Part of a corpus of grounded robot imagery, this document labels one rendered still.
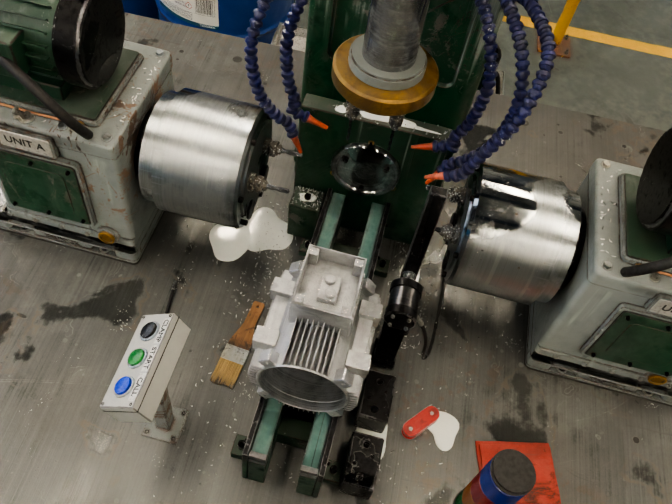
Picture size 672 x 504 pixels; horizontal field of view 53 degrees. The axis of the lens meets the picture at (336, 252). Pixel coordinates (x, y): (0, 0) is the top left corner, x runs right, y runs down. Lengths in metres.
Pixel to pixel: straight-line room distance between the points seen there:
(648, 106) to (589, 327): 2.38
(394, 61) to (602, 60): 2.75
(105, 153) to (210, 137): 0.19
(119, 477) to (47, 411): 0.19
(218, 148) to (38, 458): 0.65
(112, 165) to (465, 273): 0.68
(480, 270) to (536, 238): 0.11
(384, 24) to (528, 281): 0.53
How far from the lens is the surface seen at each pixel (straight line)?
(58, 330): 1.47
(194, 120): 1.28
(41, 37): 1.25
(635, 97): 3.66
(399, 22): 1.06
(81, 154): 1.31
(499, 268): 1.26
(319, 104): 1.35
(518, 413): 1.45
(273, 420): 1.22
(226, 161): 1.25
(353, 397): 1.12
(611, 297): 1.29
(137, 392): 1.07
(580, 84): 3.58
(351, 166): 1.42
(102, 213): 1.43
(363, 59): 1.13
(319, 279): 1.12
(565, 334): 1.39
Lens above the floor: 2.05
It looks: 54 degrees down
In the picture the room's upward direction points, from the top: 11 degrees clockwise
